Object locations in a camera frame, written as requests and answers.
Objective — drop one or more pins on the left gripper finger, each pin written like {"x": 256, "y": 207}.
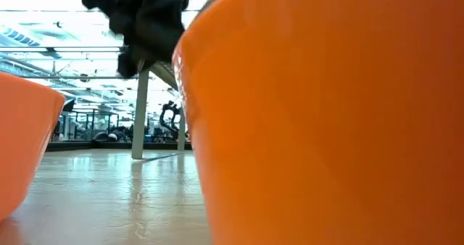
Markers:
{"x": 130, "y": 64}

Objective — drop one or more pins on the orange plastic mini bowl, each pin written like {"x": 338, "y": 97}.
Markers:
{"x": 21, "y": 140}
{"x": 326, "y": 129}

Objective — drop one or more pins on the room workstation black robot arm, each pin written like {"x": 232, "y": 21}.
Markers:
{"x": 167, "y": 111}

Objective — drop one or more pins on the black tilted monitor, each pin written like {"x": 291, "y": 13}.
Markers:
{"x": 68, "y": 105}

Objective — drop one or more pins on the black aluminium table frame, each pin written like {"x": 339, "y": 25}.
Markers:
{"x": 90, "y": 146}

